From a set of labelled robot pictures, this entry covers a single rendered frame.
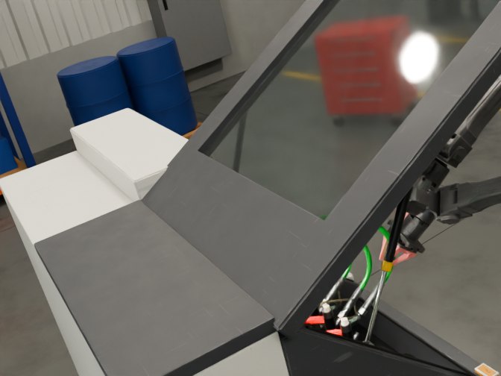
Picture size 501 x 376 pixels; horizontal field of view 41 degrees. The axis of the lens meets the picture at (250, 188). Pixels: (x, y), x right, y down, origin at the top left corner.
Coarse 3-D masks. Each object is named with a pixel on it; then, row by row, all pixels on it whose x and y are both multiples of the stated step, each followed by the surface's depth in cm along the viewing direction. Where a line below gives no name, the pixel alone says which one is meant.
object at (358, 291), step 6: (366, 246) 173; (366, 252) 174; (366, 270) 177; (366, 276) 176; (366, 282) 177; (360, 288) 176; (354, 294) 176; (360, 294) 176; (354, 300) 176; (348, 306) 176; (342, 312) 176; (348, 312) 176
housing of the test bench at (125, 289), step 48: (48, 192) 198; (96, 192) 189; (48, 240) 159; (96, 240) 153; (144, 240) 147; (48, 288) 182; (96, 288) 133; (144, 288) 129; (192, 288) 125; (240, 288) 121; (96, 336) 117; (144, 336) 114; (192, 336) 111; (240, 336) 108
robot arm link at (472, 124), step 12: (492, 96) 175; (480, 108) 175; (492, 108) 175; (468, 120) 176; (480, 120) 176; (456, 132) 176; (468, 132) 175; (480, 132) 177; (456, 144) 174; (468, 144) 176; (444, 156) 177
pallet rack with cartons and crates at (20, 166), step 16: (0, 80) 594; (0, 96) 597; (0, 112) 677; (0, 128) 681; (16, 128) 611; (0, 144) 627; (0, 160) 631; (16, 160) 664; (32, 160) 626; (0, 176) 630; (0, 192) 617
